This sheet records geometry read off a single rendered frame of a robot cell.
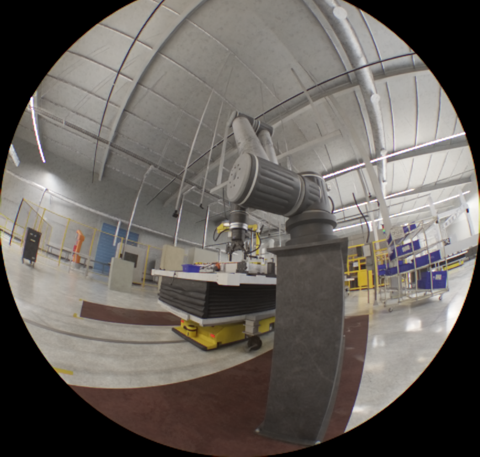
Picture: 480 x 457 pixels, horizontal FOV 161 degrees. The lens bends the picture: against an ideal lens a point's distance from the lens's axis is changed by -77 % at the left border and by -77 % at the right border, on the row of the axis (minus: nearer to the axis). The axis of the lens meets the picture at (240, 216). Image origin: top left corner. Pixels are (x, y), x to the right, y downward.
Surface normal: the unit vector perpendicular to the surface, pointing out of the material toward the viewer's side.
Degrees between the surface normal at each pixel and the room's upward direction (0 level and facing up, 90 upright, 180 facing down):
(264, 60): 175
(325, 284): 90
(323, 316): 90
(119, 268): 90
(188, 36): 175
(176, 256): 90
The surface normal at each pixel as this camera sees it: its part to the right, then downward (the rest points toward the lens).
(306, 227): -0.61, -0.33
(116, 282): 0.73, -0.22
